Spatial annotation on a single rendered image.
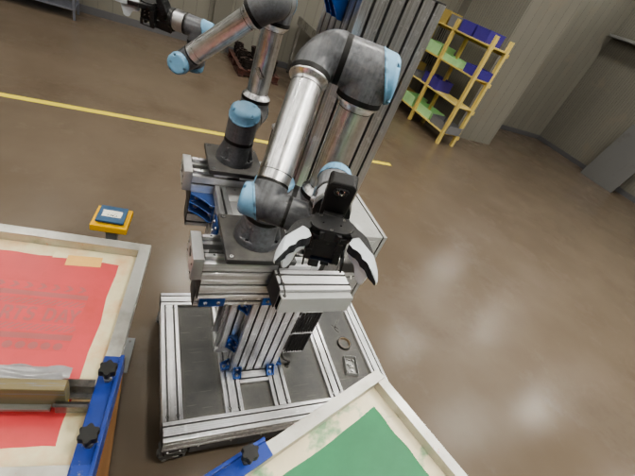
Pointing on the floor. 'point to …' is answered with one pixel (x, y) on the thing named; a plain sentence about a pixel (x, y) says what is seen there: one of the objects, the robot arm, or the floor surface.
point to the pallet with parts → (243, 59)
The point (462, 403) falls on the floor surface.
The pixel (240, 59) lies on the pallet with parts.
